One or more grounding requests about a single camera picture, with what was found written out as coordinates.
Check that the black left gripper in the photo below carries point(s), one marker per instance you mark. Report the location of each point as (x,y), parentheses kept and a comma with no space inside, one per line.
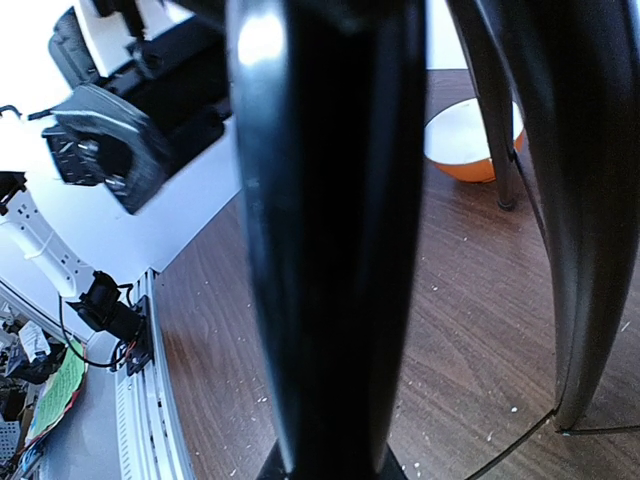
(130,145)

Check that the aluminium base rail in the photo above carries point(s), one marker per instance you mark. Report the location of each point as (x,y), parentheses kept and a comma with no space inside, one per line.
(151,442)

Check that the cluttered side desk papers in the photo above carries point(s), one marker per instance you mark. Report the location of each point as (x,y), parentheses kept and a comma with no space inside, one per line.
(26,374)

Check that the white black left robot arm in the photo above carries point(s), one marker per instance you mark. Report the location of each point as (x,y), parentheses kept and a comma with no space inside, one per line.
(90,42)

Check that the white orange bowl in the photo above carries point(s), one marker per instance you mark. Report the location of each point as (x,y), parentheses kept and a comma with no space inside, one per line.
(456,142)

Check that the black music stand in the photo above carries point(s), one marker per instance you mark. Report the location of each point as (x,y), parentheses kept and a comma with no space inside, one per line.
(329,102)

